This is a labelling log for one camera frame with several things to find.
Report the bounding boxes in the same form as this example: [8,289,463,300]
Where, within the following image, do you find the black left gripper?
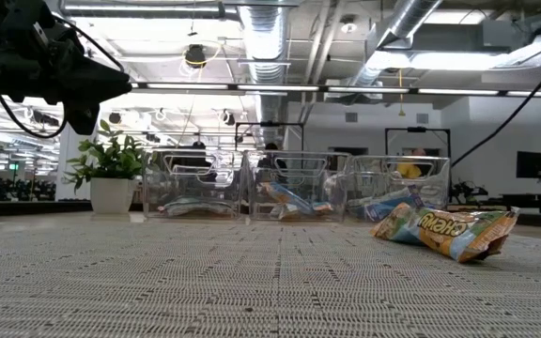
[0,21,133,136]

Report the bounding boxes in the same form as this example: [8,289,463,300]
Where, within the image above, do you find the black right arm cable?
[450,42,541,169]

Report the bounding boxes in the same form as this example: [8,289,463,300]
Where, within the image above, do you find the green orange Chewy granola bar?
[369,201,520,264]

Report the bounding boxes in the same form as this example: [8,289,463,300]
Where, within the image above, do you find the black monitor on arm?
[516,150,541,180]

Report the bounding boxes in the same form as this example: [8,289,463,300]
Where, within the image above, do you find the black round ceiling device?
[183,43,209,70]

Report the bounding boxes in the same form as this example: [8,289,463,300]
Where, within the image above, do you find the red white granola bar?
[156,195,235,219]

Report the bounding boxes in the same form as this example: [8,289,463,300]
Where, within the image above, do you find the black equipment with cables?
[448,180,490,204]

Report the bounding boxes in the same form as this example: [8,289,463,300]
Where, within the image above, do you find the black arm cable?
[52,13,126,74]
[0,93,69,140]
[450,42,541,169]

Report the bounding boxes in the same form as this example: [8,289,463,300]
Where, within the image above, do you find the clear plastic bin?
[142,148,246,221]
[244,149,351,223]
[345,155,452,222]

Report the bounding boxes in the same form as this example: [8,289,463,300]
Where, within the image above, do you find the black gantry frame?
[234,121,305,152]
[384,126,453,159]

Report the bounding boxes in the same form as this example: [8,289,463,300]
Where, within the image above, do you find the long blue granola bar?
[258,181,318,216]

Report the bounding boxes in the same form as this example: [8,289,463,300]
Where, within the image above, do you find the green plant in white pot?
[63,119,152,222]

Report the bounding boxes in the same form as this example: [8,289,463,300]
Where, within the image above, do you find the person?
[255,142,288,171]
[171,140,218,171]
[395,147,436,180]

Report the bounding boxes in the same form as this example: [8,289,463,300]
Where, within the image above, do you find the long ceiling light strip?
[129,82,541,99]

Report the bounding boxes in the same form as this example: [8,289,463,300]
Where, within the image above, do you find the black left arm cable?
[0,93,69,140]
[52,13,126,74]

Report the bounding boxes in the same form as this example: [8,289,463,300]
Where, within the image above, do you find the silver ventilation duct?
[238,0,291,149]
[348,0,444,90]

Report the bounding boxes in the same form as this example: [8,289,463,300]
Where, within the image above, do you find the grey woven mat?
[0,219,541,338]

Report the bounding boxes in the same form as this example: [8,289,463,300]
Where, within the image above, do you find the black desk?
[500,192,541,215]

